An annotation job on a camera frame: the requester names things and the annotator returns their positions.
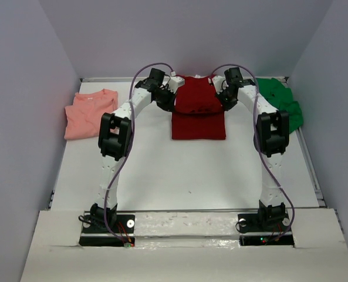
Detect dark red t shirt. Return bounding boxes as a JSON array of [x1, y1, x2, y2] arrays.
[[171, 76, 226, 140]]

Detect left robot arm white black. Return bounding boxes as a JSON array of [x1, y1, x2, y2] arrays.
[[90, 68, 184, 231]]

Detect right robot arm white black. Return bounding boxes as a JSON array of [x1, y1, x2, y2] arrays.
[[210, 64, 289, 233]]

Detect crumpled green t shirt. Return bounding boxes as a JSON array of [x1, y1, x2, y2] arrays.
[[257, 78, 303, 133]]

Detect folded pink t shirt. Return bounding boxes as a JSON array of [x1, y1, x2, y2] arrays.
[[64, 89, 119, 140]]

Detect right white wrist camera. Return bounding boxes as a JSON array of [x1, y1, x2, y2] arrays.
[[208, 75, 225, 94]]

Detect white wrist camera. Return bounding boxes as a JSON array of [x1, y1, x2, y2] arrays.
[[208, 75, 225, 94], [166, 71, 185, 94]]

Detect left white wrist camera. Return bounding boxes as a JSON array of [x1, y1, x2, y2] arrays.
[[166, 71, 185, 94]]

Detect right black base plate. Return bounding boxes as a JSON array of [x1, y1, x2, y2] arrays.
[[235, 212, 294, 247]]

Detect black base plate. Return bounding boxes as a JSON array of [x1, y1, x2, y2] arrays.
[[78, 213, 136, 248], [235, 212, 294, 247]]

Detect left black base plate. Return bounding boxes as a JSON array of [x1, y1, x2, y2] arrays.
[[78, 213, 136, 248]]

